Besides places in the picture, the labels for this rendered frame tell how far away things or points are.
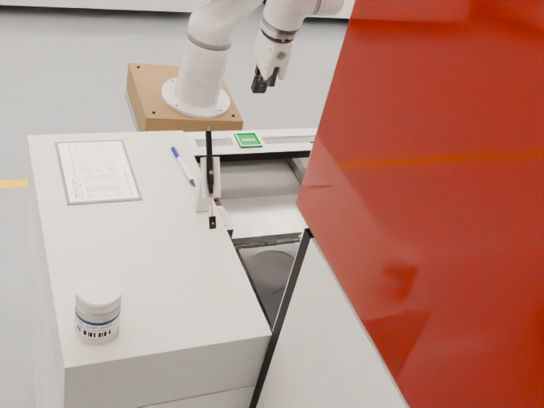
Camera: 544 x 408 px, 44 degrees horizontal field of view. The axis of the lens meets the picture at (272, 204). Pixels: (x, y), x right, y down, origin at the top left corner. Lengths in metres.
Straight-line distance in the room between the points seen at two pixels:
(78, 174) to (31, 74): 2.27
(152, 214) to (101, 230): 0.11
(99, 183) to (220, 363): 0.47
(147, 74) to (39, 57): 1.95
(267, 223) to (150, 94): 0.54
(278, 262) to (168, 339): 0.36
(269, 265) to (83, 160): 0.45
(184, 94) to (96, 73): 1.95
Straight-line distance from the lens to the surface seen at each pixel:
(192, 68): 1.80
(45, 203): 1.39
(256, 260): 1.42
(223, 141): 1.64
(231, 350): 1.20
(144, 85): 1.91
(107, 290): 1.10
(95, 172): 1.47
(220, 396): 1.31
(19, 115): 3.39
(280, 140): 1.68
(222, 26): 1.74
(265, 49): 1.47
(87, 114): 3.42
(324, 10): 1.43
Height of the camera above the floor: 1.87
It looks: 38 degrees down
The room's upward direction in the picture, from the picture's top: 15 degrees clockwise
